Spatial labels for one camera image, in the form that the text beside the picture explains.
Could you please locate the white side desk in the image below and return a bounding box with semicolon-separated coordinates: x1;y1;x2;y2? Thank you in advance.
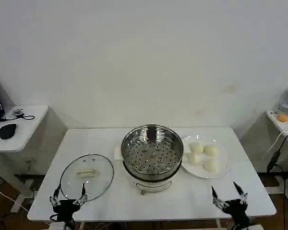
240;110;288;173
0;104;68;214

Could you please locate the white paper sheet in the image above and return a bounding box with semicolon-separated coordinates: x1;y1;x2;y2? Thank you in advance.
113;143;125;161

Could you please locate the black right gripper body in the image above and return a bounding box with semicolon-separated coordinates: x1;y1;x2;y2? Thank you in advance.
222;199;252;225

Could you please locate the white electric pot base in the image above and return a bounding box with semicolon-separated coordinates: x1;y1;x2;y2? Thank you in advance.
131;174;174;196

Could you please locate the black computer mouse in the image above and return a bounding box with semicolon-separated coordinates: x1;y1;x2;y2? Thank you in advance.
0;123;18;140

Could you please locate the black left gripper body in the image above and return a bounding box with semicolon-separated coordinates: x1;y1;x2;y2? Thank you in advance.
52;199;79;222

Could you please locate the white cable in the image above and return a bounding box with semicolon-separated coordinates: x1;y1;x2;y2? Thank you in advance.
261;130;287;161

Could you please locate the small grey device with cable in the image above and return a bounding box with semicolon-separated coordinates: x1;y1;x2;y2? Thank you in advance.
0;108;36;121

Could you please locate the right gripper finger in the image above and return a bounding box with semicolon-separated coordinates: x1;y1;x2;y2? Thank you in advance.
211;185;226;211
233;181;249;207

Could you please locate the white steamed bun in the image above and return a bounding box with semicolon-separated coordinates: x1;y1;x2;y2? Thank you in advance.
187;152;202;165
204;144;218;157
190;141;204;154
203;160;220;173

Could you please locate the white round plate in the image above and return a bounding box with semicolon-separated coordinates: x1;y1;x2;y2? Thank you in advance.
181;134;230;179

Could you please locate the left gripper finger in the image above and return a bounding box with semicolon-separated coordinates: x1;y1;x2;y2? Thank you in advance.
72;183;90;205
48;187;61;207

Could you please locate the black cable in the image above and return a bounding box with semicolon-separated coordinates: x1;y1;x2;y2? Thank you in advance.
266;129;288;173

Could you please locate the steel steamer basket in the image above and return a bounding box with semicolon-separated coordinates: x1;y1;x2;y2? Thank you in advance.
120;124;184;181

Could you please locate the round glass lid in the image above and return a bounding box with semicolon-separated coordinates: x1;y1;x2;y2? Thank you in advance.
59;154;114;202

